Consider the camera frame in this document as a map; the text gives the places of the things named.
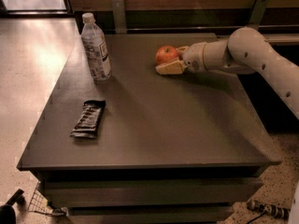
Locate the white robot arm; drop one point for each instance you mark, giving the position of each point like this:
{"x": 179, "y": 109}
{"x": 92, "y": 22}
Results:
{"x": 245, "y": 51}

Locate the striped power strip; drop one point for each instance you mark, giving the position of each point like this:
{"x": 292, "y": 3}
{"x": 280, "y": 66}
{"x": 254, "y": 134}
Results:
{"x": 268, "y": 209}

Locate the red apple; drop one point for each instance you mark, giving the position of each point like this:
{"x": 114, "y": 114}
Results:
{"x": 166, "y": 54}

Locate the dark drawer cabinet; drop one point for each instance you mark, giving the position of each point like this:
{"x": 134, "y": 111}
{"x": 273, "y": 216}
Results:
{"x": 177, "y": 150}

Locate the left metal wall bracket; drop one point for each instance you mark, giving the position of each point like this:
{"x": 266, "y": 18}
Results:
{"x": 119, "y": 16}

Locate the wire mesh basket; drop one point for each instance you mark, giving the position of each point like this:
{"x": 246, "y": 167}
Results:
{"x": 40, "y": 205}

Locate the metal wall bracket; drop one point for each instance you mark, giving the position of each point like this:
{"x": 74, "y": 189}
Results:
{"x": 119, "y": 16}
{"x": 257, "y": 12}

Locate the right metal wall bracket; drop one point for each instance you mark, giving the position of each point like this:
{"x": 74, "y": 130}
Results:
{"x": 257, "y": 12}

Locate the black object on floor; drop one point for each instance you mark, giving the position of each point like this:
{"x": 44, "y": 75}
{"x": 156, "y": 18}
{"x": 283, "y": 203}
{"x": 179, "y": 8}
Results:
{"x": 7, "y": 212}

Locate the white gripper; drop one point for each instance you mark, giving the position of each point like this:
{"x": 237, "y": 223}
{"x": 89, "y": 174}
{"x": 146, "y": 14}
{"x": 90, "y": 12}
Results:
{"x": 193, "y": 58}

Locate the clear plastic water bottle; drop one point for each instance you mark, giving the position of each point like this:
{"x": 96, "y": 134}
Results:
{"x": 95, "y": 46}

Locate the dark chocolate bar wrapper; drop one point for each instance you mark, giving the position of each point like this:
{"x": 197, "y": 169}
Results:
{"x": 89, "y": 120}

